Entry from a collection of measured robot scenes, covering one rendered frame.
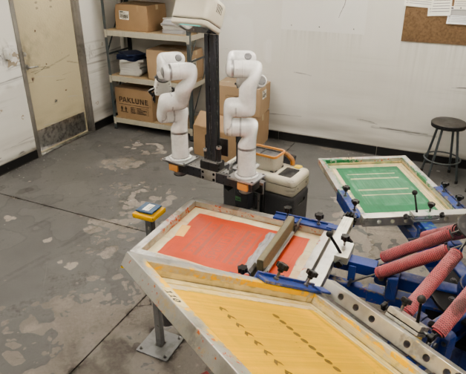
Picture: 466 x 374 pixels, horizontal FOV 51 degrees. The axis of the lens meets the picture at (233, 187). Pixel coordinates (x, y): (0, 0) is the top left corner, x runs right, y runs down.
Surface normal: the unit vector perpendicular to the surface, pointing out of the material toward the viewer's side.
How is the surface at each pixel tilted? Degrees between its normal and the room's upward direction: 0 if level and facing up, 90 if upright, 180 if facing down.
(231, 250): 0
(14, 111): 90
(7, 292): 0
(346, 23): 90
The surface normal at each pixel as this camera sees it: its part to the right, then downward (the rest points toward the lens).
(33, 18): 0.91, 0.18
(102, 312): 0.00, -0.90
